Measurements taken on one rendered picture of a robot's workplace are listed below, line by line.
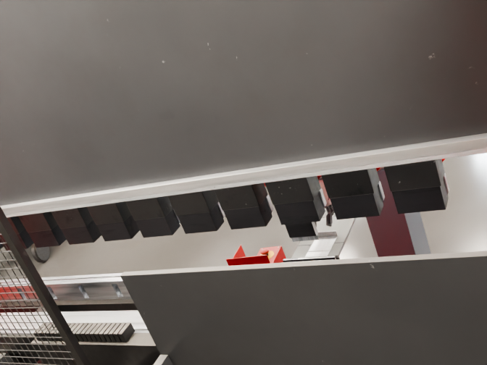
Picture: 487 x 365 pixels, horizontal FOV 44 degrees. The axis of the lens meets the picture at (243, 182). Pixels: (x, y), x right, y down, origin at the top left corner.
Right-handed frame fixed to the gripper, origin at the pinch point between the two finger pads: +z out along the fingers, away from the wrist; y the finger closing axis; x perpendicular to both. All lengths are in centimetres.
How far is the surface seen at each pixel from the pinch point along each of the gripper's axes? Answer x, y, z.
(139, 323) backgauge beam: -32, -57, 37
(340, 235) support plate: 4.5, 5.6, 4.9
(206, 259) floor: 168, -177, -3
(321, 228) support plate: 8.8, -4.3, 1.2
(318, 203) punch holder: -21.2, 9.4, -3.0
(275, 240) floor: 185, -128, -17
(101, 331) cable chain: -44, -64, 40
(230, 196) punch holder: -30.1, -19.3, -6.2
